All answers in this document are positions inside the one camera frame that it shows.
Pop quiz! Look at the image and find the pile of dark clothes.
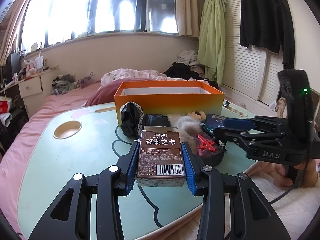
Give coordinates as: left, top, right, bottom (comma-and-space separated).
164, 62, 204, 80

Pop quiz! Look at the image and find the white drink cup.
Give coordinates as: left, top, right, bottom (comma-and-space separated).
34, 52, 43, 73

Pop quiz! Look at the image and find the orange cardboard box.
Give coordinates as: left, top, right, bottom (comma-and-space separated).
114, 81, 225, 124

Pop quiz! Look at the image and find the white fluffy plush toy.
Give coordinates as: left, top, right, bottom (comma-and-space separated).
168, 114, 202, 142

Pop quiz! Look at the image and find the brown card box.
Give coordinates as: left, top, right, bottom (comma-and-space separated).
136, 126, 185, 187

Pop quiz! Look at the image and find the green hanging garment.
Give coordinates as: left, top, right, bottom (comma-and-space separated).
197, 0, 226, 85

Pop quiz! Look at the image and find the cream curtain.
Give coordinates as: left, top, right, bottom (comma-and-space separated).
175, 0, 200, 38

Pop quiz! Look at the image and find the pink floral duvet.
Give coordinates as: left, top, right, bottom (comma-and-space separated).
100, 68, 168, 87

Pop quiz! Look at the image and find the black hanging garment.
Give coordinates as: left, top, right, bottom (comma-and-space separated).
240, 0, 295, 69

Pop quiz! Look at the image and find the person's right hand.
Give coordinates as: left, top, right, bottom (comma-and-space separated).
263, 159, 318, 188

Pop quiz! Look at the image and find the white drawer desk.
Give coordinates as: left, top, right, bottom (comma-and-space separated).
18, 67, 59, 118

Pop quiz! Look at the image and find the red cardboard box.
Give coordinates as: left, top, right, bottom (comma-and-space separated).
0, 96, 12, 114

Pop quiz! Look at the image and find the clothes heap on bed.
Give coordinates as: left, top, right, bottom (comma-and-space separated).
51, 72, 94, 95

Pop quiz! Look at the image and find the blue tissue packet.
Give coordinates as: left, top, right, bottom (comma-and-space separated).
205, 114, 227, 130

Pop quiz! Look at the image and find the dark red pillow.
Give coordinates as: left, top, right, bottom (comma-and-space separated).
84, 78, 148, 107

